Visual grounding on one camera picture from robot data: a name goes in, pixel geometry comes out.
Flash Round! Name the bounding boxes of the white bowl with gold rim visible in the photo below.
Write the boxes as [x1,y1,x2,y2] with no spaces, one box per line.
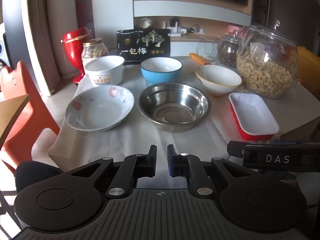
[195,65,242,97]

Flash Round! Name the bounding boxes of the white wall cabinet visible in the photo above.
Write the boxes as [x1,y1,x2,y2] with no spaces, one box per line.
[91,0,270,58]

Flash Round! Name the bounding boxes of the white floral plate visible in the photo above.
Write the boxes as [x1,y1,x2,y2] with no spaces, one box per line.
[65,85,135,132]

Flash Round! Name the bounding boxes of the orange cartoon snack packet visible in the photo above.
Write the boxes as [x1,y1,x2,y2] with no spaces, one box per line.
[189,53,213,66]

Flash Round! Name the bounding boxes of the pink box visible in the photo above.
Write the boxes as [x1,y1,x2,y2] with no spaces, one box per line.
[228,24,247,37]

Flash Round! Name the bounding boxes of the red container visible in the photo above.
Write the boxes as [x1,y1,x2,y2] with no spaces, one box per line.
[61,27,92,83]

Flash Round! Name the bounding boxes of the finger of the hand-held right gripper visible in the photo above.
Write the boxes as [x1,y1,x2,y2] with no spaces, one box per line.
[227,140,247,158]

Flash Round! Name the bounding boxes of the small glass jar of seeds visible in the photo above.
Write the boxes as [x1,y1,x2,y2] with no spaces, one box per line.
[217,30,244,68]

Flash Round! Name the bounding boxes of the white tablecloth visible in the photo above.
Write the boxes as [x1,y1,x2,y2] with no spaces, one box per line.
[47,55,283,173]

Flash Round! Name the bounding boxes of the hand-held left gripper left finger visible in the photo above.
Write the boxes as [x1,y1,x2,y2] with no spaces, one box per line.
[64,144,157,201]

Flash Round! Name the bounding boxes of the white printed enamel bowl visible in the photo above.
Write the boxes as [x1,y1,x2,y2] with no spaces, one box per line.
[84,55,125,87]

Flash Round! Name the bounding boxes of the large glass jar of peanuts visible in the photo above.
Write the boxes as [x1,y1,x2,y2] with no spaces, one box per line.
[236,19,300,99]

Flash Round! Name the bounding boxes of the white washing machine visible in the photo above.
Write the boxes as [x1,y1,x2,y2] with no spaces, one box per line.
[0,21,8,67]

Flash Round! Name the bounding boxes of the orange plastic chair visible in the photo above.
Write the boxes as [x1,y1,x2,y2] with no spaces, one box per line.
[0,60,60,174]

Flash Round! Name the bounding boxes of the red rectangular tray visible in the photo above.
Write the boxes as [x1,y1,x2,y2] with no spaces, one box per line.
[229,92,280,141]

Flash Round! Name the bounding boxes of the glass jar of white snacks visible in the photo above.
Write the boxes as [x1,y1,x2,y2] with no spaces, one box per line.
[81,38,109,68]

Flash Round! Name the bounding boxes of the stainless steel bowl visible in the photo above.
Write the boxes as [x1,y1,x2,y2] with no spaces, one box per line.
[137,82,212,133]

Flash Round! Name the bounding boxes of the black snack bag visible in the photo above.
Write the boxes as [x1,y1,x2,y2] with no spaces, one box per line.
[117,29,171,66]

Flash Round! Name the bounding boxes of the yellow plastic object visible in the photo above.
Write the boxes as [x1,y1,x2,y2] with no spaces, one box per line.
[297,46,320,93]

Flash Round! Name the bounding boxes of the blue bowl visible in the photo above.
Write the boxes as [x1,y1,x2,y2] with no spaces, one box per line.
[140,57,183,83]

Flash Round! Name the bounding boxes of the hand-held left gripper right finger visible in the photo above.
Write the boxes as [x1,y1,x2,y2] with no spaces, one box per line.
[167,144,252,200]

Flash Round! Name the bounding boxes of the wooden table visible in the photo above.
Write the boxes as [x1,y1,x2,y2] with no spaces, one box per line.
[0,94,31,147]

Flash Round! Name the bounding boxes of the person's left leg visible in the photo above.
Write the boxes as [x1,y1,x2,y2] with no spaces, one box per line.
[15,161,64,193]

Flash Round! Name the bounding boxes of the beige curtain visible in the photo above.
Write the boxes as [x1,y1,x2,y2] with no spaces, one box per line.
[21,0,63,97]

